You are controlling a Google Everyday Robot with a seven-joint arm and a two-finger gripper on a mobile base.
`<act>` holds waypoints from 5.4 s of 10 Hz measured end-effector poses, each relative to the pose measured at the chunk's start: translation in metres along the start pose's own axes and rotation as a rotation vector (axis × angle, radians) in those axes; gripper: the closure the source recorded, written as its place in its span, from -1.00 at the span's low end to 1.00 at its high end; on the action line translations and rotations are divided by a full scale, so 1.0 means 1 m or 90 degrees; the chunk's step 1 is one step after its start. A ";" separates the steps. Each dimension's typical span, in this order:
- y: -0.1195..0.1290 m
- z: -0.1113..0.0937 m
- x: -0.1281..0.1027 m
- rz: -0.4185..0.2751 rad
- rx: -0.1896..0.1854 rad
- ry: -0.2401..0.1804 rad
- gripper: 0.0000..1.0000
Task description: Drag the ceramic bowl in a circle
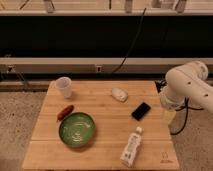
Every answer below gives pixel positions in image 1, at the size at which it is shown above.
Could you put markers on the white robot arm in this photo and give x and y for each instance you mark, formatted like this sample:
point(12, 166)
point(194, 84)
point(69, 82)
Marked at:
point(187, 81)

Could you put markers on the black smartphone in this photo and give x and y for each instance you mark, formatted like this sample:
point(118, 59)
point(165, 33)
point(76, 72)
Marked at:
point(140, 111)

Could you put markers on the translucent plastic cup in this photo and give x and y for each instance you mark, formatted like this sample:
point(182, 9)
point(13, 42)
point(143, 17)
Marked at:
point(64, 86)

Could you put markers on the white computer mouse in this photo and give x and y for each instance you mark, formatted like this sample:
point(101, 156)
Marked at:
point(119, 94)

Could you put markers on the white wall outlet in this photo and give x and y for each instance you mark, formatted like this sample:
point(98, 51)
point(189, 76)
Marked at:
point(99, 69)

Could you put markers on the white plastic bottle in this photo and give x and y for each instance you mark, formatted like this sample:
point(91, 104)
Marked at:
point(130, 151)

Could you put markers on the green ceramic bowl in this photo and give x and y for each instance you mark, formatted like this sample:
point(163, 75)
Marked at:
point(77, 129)

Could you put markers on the brown sausage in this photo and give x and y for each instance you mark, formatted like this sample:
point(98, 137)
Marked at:
point(65, 112)

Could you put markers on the pale yellow gripper tip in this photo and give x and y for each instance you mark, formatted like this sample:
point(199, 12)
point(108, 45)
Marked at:
point(169, 116)

